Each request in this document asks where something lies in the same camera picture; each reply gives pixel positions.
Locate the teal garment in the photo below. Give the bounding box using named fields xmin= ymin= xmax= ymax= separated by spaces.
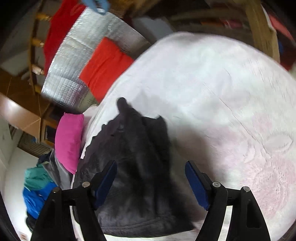
xmin=24 ymin=163 xmax=53 ymax=190

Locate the dark purple quilted jacket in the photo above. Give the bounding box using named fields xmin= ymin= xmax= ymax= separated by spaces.
xmin=73 ymin=97 xmax=196 ymax=238

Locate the wooden stair railing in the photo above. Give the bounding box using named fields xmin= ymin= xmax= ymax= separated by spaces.
xmin=28 ymin=0 xmax=52 ymax=95

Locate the wooden table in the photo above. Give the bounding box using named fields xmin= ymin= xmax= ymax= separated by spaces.
xmin=129 ymin=0 xmax=296 ymax=70

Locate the red velvet cloth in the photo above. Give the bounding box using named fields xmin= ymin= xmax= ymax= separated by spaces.
xmin=43 ymin=0 xmax=87 ymax=75

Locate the red pillow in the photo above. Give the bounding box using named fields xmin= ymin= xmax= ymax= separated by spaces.
xmin=79 ymin=37 xmax=134 ymax=102

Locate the grey garment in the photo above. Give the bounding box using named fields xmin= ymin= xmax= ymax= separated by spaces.
xmin=40 ymin=148 xmax=72 ymax=190

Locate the blue cloth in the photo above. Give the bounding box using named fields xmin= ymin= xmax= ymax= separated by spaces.
xmin=82 ymin=0 xmax=109 ymax=15

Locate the blue jacket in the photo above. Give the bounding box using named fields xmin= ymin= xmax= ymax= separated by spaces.
xmin=22 ymin=182 xmax=57 ymax=219

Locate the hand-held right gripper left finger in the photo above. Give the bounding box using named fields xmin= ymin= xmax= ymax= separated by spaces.
xmin=30 ymin=160 xmax=117 ymax=241

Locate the pink pillow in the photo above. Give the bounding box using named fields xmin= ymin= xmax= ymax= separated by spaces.
xmin=55 ymin=113 xmax=85 ymax=175

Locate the silver foil insulation mat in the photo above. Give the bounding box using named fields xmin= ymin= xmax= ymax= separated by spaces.
xmin=41 ymin=7 xmax=151 ymax=114

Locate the white blanket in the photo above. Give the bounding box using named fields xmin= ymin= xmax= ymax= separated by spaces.
xmin=69 ymin=31 xmax=296 ymax=241

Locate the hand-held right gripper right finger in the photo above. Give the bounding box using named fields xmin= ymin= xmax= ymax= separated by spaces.
xmin=184 ymin=160 xmax=271 ymax=241

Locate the curved wooden pillar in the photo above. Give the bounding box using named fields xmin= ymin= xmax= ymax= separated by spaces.
xmin=0 ymin=70 xmax=56 ymax=139

